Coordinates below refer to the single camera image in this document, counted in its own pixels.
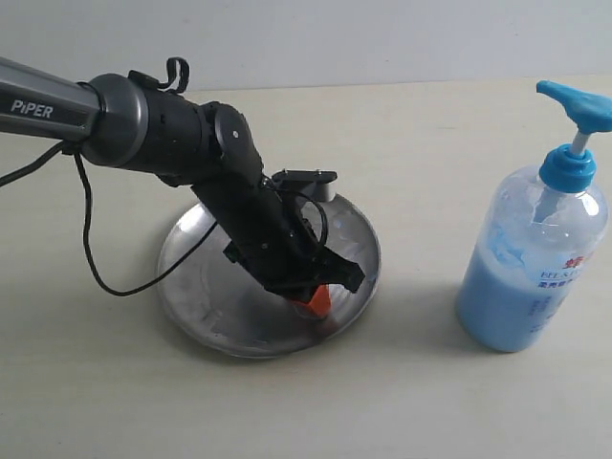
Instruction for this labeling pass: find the left grey black robot arm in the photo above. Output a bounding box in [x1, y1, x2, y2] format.
[1, 57, 364, 317]

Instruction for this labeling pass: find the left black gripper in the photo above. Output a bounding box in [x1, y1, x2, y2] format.
[191, 174, 365, 318]

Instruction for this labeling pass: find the round stainless steel plate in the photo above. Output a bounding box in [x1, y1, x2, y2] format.
[157, 194, 382, 359]

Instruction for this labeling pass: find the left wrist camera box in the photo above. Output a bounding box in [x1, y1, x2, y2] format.
[272, 169, 338, 203]

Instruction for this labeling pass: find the blue pump lotion bottle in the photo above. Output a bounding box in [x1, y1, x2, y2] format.
[455, 80, 611, 353]

